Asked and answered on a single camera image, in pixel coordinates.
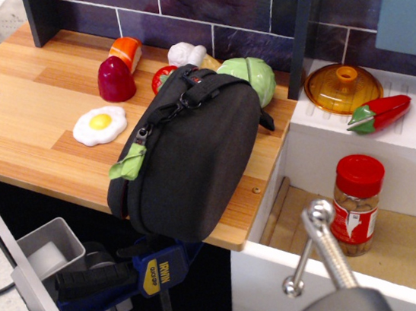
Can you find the dark grey shelf post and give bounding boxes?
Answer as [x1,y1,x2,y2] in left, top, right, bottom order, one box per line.
[23,0,71,48]

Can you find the black zipper bag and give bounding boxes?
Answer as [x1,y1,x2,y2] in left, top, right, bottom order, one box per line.
[107,65,275,243]

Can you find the grey upright post right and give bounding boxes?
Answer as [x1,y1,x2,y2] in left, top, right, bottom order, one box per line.
[287,0,321,100]

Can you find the blue Irwin bar clamp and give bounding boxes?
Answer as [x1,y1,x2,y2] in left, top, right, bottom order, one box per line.
[55,235,203,311]

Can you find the toy fried egg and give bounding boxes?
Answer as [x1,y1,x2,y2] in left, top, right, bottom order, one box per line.
[72,106,128,147]

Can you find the red toy chili pepper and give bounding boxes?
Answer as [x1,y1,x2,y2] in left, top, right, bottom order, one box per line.
[347,94,411,135]

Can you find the dark red toy vegetable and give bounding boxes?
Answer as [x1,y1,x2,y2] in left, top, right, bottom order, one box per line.
[97,56,137,103]

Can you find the grey metal bin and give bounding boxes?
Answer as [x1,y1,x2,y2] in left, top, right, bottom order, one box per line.
[17,217,86,280]

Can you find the red toy tomato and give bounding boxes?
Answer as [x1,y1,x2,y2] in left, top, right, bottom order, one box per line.
[151,65,178,95]

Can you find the green toy cabbage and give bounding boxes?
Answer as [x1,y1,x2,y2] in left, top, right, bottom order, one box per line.
[217,57,277,108]

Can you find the red lid peanut jar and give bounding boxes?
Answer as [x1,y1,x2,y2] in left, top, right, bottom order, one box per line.
[330,154,385,257]

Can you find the white toy cauliflower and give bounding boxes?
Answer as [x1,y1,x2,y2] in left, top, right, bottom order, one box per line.
[167,42,207,67]

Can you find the orange transparent pot lid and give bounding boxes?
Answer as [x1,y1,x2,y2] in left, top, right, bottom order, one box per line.
[304,64,384,116]

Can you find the orange white toy sushi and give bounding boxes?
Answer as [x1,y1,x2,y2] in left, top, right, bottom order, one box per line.
[108,36,142,74]

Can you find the green tape zipper pull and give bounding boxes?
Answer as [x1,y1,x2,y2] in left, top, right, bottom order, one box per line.
[108,143,147,181]

